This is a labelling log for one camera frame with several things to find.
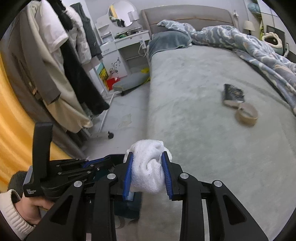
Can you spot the blue patterned fleece blanket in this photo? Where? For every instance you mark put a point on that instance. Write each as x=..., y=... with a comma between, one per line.
x=278, y=69

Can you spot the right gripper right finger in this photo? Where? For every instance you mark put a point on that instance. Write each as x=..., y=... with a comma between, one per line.
x=228, y=219

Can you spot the white dressing table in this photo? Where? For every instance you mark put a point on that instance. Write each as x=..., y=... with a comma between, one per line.
x=123, y=56

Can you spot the hanging clothes on rack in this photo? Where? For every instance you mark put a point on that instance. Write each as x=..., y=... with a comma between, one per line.
x=44, y=48

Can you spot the round vanity mirror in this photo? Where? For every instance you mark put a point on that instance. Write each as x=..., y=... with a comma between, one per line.
x=118, y=13

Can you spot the cream plush pet bed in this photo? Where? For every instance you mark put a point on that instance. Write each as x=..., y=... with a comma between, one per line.
x=274, y=41

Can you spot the brown cardboard tape roll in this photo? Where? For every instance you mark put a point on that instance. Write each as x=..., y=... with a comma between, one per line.
x=247, y=114

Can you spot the left hand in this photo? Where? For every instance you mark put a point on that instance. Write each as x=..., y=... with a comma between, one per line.
x=28, y=208

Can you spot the grey blue pillow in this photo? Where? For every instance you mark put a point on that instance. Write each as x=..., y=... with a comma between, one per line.
x=168, y=40

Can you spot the white glove ball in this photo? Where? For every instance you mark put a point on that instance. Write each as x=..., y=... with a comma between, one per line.
x=147, y=172

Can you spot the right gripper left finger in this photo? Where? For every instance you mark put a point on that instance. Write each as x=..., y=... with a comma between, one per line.
x=87, y=208

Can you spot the black face tissue pack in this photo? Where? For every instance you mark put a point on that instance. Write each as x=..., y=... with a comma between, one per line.
x=232, y=96

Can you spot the white wardrobe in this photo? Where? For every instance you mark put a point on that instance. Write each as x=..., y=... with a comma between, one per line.
x=266, y=20

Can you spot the white clothes rack frame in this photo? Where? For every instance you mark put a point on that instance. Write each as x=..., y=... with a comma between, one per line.
x=97, y=130

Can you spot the orange curtain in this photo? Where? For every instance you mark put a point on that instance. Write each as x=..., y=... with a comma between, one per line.
x=17, y=130

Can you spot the grey floor cushion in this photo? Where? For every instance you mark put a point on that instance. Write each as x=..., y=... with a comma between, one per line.
x=130, y=82

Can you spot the white bedside lamp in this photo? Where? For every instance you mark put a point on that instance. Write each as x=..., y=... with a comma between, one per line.
x=248, y=27

